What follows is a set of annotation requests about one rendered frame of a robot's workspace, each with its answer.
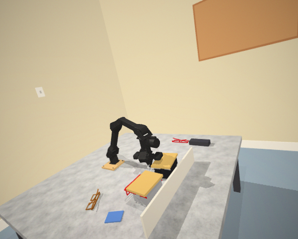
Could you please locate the cream flat panel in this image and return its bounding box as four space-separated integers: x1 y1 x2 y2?
140 147 194 239

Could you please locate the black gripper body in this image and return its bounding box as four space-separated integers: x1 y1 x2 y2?
133 146 163 160

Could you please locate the blue flat square pad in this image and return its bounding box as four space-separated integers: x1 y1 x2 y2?
105 211 124 223

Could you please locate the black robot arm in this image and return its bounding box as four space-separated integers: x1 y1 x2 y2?
106 117 160 164

